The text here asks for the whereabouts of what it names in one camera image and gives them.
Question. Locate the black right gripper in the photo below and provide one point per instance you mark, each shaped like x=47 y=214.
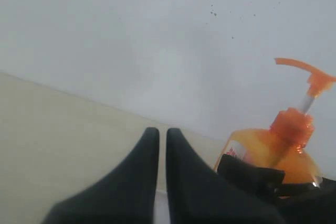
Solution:
x=297 y=203

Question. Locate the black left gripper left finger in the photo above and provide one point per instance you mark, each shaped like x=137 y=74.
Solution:
x=125 y=195

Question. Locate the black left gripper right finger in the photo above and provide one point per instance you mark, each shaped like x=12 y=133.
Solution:
x=197 y=194

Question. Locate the orange soap pump bottle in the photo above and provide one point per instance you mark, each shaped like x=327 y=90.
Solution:
x=281 y=146

